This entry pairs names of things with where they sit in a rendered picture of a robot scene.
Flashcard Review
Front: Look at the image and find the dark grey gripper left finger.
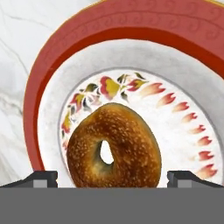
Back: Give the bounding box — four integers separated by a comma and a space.
0, 171, 59, 189

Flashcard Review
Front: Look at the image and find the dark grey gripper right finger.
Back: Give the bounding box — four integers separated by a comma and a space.
166, 171, 224, 189

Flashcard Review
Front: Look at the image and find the brown sesame bagel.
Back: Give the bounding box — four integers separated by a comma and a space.
66, 101, 163, 189

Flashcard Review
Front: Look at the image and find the red-rimmed floral white plate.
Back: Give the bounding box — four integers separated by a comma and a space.
23, 0, 224, 189

